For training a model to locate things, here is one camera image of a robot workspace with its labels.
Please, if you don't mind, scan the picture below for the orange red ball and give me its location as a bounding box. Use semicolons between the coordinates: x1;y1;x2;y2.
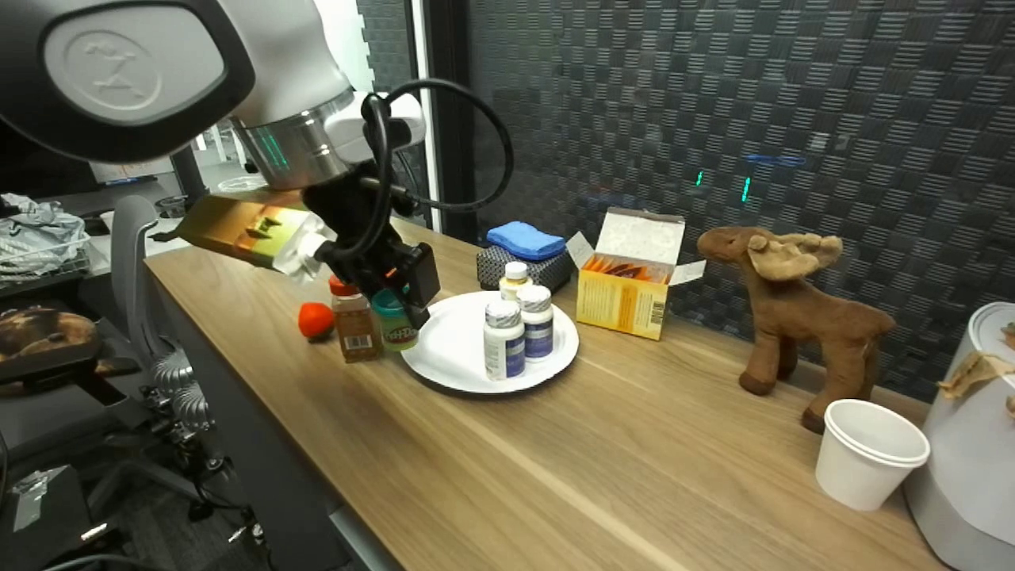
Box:
297;300;339;343

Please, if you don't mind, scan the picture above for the white jug container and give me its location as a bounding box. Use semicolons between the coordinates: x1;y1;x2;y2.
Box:
900;299;1015;571

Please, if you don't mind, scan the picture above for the white bottle blue label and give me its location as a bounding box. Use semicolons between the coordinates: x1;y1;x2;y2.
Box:
517;283;557;362
484;299;531;384

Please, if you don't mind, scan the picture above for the white bottle yellow label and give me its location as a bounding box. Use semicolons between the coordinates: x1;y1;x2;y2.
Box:
498;260;537;303

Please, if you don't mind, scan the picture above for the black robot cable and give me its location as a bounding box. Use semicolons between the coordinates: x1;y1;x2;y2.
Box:
360;75;517;263

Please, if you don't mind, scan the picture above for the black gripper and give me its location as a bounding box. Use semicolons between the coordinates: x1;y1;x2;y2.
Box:
305;170;442;330

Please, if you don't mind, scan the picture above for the brown moose plush toy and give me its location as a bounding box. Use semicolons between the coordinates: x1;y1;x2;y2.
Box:
694;221;900;433

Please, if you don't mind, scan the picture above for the white paper cup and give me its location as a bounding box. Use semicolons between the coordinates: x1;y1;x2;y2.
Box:
811;397;934;515

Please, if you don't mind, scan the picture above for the white round plate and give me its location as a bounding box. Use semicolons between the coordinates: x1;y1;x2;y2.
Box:
396;288;583;399

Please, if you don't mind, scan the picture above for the blue folded cloth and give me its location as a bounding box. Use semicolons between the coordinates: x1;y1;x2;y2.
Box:
484;217;568;266

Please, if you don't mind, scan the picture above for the yellow open tea box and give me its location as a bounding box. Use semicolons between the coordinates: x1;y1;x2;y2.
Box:
565;205;711;343

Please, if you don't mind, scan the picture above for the small tub teal lid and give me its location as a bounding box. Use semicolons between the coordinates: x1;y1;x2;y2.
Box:
368;286;422;350

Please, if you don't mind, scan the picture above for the grey clothes pile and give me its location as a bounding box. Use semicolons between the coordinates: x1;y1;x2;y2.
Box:
0;189;100;291

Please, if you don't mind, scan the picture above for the grey office chair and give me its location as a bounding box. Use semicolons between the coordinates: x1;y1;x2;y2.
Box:
0;193;272;571

